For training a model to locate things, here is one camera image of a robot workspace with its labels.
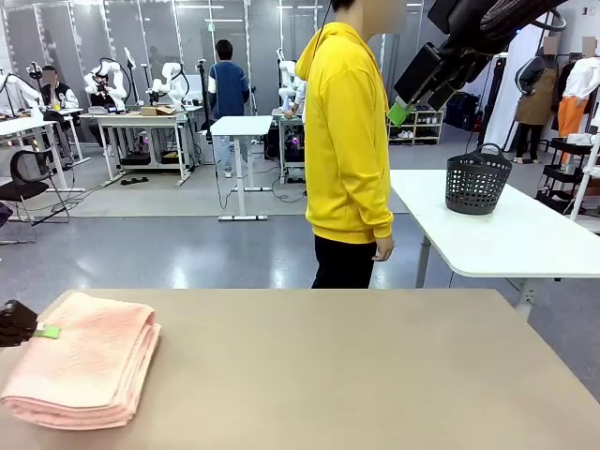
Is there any seated person in black top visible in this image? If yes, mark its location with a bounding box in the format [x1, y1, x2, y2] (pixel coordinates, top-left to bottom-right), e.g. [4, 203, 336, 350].
[83, 69, 124, 113]

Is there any black perforated laundry basket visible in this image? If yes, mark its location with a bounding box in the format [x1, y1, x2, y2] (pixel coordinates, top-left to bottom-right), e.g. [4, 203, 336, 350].
[444, 142, 513, 216]

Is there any black suitcase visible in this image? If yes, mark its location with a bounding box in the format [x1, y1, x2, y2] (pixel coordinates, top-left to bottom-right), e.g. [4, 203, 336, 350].
[444, 91, 480, 131]

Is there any black mesh office chair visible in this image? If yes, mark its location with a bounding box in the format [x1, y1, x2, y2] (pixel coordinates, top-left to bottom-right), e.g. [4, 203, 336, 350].
[0, 149, 71, 245]

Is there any person's right forearm yellow sleeve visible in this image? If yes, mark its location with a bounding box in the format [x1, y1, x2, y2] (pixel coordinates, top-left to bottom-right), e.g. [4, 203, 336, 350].
[355, 187, 395, 240]

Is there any small white standing desk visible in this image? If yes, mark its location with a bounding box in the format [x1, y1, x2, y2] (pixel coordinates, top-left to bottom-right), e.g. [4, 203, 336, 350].
[209, 115, 274, 221]

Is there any black rolling cart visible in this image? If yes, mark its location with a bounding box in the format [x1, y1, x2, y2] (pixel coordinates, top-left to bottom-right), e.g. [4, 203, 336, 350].
[535, 135, 600, 217]

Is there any person in blue sweater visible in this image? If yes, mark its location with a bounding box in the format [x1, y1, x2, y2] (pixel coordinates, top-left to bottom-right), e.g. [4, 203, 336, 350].
[207, 39, 250, 179]

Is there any white side table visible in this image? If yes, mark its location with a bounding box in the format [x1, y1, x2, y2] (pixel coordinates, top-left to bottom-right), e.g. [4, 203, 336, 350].
[388, 168, 600, 324]

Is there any workbench with computer tower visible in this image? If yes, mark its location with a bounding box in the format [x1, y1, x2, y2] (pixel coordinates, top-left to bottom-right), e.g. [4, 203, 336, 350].
[271, 108, 308, 185]

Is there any person in yellow hoodie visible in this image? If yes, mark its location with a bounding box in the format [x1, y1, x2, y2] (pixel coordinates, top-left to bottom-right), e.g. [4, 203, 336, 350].
[294, 0, 407, 290]

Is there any person's right hand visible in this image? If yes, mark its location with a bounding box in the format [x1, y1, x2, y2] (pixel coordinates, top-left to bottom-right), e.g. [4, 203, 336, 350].
[370, 235, 396, 263]

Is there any long white desk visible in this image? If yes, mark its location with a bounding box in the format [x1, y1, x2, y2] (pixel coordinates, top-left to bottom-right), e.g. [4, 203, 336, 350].
[0, 114, 86, 193]

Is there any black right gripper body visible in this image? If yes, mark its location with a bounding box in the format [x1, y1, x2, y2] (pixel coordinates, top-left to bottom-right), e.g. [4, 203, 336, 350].
[427, 0, 498, 53]

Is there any thin black earphone cord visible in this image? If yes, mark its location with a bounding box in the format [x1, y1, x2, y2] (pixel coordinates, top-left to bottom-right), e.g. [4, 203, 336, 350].
[316, 0, 335, 53]

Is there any white shoe shelf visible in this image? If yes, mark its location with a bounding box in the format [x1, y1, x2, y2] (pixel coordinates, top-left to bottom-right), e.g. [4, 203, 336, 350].
[388, 110, 445, 146]

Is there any person in brown apron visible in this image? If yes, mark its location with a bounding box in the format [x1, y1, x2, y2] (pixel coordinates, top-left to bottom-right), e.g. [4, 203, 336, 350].
[514, 35, 561, 164]

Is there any tall white reflector panel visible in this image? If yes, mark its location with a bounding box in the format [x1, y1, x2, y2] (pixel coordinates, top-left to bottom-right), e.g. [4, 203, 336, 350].
[482, 22, 558, 151]

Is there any mannequin with orange trousers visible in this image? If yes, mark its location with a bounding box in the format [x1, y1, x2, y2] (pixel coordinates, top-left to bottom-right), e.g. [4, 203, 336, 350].
[557, 37, 600, 165]

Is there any black right arm cable sleeve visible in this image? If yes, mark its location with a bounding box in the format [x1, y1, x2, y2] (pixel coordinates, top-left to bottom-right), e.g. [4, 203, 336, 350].
[477, 0, 571, 55]

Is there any seated person in varsity jacket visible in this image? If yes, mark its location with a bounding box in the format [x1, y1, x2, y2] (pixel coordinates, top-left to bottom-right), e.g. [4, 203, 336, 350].
[39, 65, 81, 142]

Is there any pink towel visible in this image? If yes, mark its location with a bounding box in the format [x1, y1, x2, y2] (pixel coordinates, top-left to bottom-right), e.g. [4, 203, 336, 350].
[0, 292, 163, 431]

